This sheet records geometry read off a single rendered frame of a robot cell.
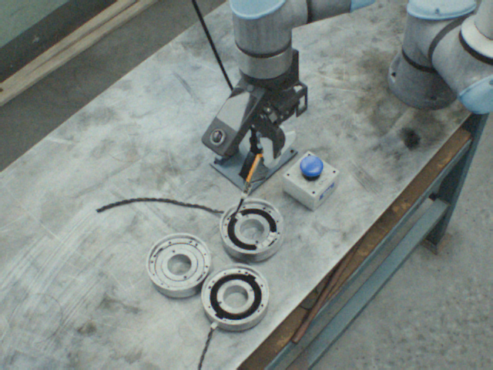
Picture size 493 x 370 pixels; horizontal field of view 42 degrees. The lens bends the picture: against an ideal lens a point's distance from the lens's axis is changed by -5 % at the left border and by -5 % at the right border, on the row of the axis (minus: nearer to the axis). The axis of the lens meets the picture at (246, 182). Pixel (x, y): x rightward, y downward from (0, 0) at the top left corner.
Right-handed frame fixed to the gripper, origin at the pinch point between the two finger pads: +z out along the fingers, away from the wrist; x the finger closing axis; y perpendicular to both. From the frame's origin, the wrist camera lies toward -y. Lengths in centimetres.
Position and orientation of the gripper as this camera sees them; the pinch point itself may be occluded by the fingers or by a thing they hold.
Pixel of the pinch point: (259, 159)
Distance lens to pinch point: 104.8
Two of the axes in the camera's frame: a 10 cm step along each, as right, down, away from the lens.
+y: 7.1, -6.0, 3.7
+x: -7.0, -5.6, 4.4
